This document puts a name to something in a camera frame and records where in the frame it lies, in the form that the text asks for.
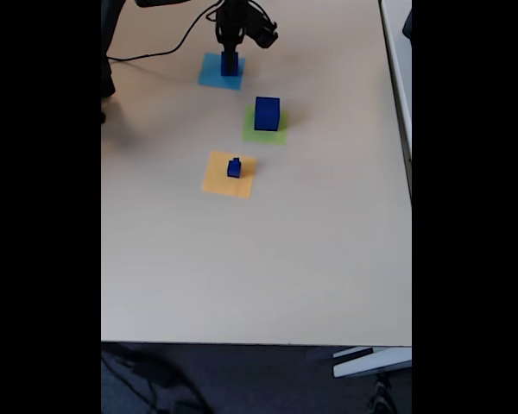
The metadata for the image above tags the medium blue cube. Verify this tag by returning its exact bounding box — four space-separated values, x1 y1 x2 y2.
220 51 240 78

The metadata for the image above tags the largest blue cube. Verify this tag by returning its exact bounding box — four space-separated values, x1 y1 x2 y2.
254 96 281 131

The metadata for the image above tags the blue paper square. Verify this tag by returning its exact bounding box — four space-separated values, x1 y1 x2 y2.
198 51 246 91

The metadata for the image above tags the green paper square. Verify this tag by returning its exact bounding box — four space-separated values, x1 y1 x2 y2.
240 105 289 147

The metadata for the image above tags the orange paper square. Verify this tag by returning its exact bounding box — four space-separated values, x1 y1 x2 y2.
201 149 258 200

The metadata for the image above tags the white table foot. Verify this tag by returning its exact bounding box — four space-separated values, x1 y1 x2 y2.
332 346 413 380

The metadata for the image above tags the black camera box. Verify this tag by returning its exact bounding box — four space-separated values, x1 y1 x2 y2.
243 6 281 49

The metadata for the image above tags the black camera cable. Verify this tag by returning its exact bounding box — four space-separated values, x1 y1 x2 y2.
106 0 225 62

